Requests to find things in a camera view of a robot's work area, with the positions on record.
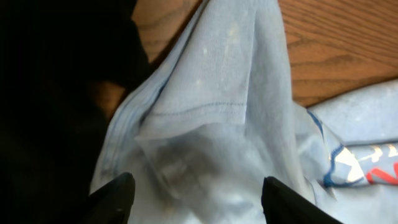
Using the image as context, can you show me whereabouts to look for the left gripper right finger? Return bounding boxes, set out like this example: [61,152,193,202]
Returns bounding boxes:
[261,176,341,224]

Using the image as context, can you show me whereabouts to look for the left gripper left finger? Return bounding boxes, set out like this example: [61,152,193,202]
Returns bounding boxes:
[77,172,136,224]

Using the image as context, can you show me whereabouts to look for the light blue printed t-shirt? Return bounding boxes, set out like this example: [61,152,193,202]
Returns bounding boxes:
[91,0,397,223]

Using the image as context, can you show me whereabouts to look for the black garment on left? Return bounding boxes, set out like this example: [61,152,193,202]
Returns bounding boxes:
[1,0,149,223]

